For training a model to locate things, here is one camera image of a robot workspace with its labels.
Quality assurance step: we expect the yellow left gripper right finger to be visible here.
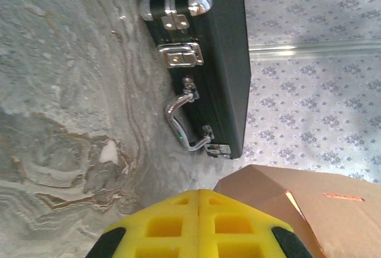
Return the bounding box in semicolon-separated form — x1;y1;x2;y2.
198;189;313;258

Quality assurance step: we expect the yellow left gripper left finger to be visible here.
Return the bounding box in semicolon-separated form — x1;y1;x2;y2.
85;189;201;258

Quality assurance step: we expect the brown cardboard box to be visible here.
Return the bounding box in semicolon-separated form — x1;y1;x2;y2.
213;164;381;258

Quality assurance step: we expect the black case with metal latches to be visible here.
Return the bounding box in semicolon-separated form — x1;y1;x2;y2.
139;0;253;160

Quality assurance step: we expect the aluminium frame post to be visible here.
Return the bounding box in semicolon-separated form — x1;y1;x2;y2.
248;39;381;61

